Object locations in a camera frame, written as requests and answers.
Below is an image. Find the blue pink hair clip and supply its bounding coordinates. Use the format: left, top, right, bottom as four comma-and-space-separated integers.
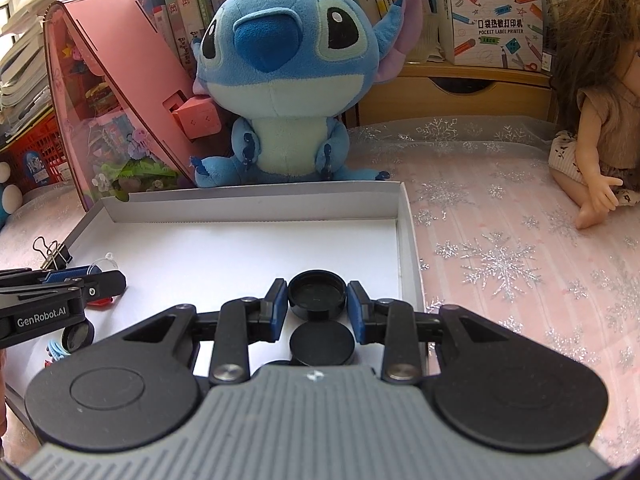
47, 340, 70, 363

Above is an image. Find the label printer box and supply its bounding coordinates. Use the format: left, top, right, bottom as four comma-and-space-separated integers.
436, 0, 544, 72

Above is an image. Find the pink triangular miniature house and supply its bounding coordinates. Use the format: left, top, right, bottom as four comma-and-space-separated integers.
43, 0, 230, 209

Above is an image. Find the blue Stitch plush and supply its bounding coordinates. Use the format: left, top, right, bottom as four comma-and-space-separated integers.
191, 0, 423, 188

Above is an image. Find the black round lid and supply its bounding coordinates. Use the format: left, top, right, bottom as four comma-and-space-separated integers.
61, 318, 94, 353

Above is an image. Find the white cardboard box tray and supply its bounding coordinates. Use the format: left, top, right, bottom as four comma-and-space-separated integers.
4, 180, 426, 426

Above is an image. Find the red plastic cap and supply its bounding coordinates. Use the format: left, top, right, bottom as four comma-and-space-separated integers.
87, 297, 114, 310

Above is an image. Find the black round container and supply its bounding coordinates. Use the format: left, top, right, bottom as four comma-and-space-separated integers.
288, 270, 346, 322

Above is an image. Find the Doraemon plush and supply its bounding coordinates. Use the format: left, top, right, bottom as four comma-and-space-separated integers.
0, 162, 23, 228

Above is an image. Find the wooden drawer organizer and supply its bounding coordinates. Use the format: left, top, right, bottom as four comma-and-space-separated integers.
343, 62, 555, 127

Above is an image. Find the red plastic crate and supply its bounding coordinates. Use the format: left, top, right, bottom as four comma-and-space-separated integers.
1, 110, 72, 194

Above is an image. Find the brown haired doll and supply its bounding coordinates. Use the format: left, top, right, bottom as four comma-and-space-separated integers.
548, 0, 639, 230

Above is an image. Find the black round disc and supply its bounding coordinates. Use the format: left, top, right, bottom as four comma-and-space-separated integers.
290, 321, 356, 366

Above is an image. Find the black binder clip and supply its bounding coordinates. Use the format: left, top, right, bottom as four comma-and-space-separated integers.
32, 235, 73, 271

